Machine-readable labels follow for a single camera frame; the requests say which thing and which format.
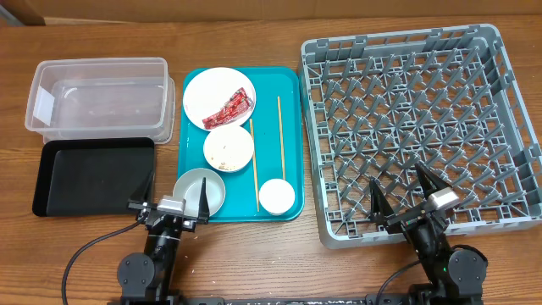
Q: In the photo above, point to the red snack wrapper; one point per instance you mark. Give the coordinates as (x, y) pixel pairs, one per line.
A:
(238, 105)

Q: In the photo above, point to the small white cup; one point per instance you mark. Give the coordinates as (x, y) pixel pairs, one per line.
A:
(277, 196)

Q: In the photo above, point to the pale green shallow bowl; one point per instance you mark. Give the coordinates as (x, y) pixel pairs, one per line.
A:
(189, 186)

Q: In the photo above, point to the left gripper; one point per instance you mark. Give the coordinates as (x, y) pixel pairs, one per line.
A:
(139, 200)

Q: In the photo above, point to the large white plate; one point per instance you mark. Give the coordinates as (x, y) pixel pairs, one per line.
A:
(207, 93)

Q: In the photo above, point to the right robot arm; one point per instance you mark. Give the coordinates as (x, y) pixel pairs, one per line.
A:
(456, 273)

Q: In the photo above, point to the white bowl with rice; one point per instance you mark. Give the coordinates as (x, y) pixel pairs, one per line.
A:
(228, 148)

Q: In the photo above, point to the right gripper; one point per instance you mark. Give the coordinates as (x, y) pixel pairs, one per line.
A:
(379, 207)

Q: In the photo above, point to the wooden chopstick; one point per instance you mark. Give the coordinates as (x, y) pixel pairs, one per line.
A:
(254, 165)
(281, 138)

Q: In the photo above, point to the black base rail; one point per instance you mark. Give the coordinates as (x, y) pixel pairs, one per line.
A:
(369, 299)

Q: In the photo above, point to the left wooden chopstick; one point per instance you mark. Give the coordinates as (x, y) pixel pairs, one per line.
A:
(254, 165)

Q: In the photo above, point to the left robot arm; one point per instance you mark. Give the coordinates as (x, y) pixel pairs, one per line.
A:
(145, 277)

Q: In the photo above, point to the right wooden chopstick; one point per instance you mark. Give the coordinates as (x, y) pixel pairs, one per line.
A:
(281, 138)

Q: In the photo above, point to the teal serving tray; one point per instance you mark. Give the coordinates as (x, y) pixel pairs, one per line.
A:
(240, 201)

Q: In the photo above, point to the grey dishwasher rack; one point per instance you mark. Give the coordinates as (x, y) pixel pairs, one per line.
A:
(375, 105)

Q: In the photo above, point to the clear plastic bin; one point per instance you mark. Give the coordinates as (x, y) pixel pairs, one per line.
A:
(91, 98)

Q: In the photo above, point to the black plastic tray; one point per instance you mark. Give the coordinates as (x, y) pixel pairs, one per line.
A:
(92, 176)

